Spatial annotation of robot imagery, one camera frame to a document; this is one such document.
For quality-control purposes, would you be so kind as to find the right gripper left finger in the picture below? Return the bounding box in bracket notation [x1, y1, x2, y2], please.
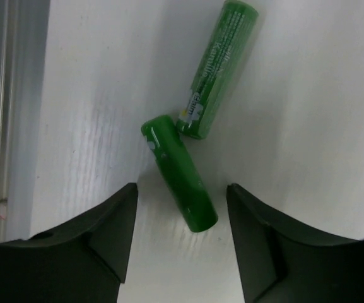
[0, 183, 138, 302]

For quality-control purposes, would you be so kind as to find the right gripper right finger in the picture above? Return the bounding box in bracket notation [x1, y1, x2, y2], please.
[226, 184, 364, 302]

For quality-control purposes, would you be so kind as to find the green lip balm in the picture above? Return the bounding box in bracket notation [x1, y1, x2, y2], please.
[176, 1, 259, 140]
[141, 115, 218, 233]

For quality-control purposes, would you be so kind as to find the aluminium front rail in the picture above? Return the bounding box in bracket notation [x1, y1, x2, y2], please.
[0, 1, 50, 242]

